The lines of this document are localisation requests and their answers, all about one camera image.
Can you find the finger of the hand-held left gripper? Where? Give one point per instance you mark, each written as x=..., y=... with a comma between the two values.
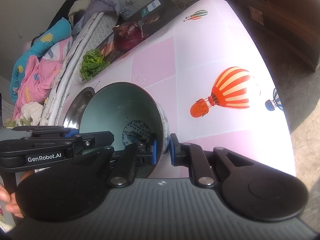
x=97, y=140
x=45, y=130

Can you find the white quilted mattress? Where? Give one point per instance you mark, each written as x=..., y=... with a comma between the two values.
x=82, y=42

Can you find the black bed headboard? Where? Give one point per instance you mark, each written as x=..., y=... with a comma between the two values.
x=70, y=2

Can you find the grey patterned cushion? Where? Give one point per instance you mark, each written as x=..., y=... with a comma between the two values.
x=11, y=123

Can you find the large cardboard box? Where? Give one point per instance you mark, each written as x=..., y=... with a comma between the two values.
x=282, y=12

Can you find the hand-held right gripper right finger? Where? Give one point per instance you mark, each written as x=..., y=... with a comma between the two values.
x=172, y=151

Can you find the green ceramic bowl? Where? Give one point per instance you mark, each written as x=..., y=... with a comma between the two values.
x=120, y=110

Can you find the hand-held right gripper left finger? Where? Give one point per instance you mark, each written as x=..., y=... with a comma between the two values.
x=153, y=151

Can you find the green leafy lettuce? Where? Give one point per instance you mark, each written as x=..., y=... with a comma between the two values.
x=91, y=63

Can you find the purple onion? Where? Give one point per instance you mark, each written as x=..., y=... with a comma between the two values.
x=127, y=36

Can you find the cream cloth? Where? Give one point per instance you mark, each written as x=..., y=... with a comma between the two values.
x=80, y=5

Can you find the pink printed tablecloth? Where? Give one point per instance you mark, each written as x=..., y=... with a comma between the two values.
x=205, y=55

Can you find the person's left hand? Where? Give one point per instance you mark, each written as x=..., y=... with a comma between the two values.
x=11, y=205

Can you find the pink and blue blanket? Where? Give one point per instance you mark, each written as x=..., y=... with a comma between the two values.
x=40, y=75

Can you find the white fluffy cloth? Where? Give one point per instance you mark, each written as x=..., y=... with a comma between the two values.
x=32, y=111

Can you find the stainless steel bowl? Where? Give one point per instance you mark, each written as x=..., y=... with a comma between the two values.
x=75, y=110

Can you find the grey crumpled clothes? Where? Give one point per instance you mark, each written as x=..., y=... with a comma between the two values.
x=105, y=3

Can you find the dark printed flat box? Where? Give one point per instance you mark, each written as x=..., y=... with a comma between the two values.
x=160, y=10

